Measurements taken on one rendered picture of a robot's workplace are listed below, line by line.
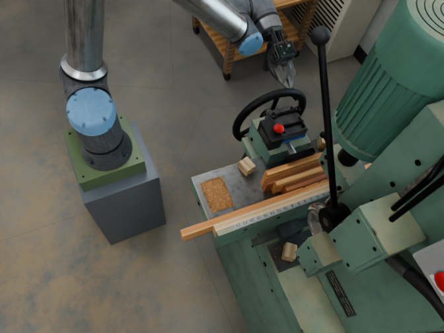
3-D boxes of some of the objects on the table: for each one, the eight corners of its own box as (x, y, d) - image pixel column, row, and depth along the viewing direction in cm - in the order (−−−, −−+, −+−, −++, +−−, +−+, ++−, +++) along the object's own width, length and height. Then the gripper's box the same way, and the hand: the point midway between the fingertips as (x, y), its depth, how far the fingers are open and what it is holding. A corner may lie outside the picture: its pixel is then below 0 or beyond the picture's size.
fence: (393, 172, 110) (402, 164, 105) (396, 176, 109) (406, 168, 105) (214, 237, 95) (216, 231, 90) (217, 243, 95) (218, 236, 90)
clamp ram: (295, 147, 111) (303, 130, 103) (306, 166, 108) (316, 150, 100) (269, 154, 109) (276, 139, 101) (280, 175, 106) (288, 160, 98)
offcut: (237, 167, 106) (238, 161, 103) (245, 161, 107) (246, 156, 105) (246, 176, 105) (247, 171, 102) (254, 170, 106) (256, 165, 103)
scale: (389, 168, 104) (389, 168, 104) (392, 172, 104) (392, 172, 103) (234, 224, 92) (234, 224, 92) (236, 229, 91) (236, 229, 91)
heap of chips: (221, 176, 104) (222, 173, 103) (234, 205, 100) (235, 203, 99) (199, 183, 103) (199, 180, 101) (211, 213, 98) (212, 211, 97)
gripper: (264, 28, 121) (285, 85, 118) (287, 23, 123) (308, 79, 121) (257, 41, 129) (276, 94, 127) (279, 36, 131) (298, 88, 129)
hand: (288, 86), depth 127 cm, fingers closed
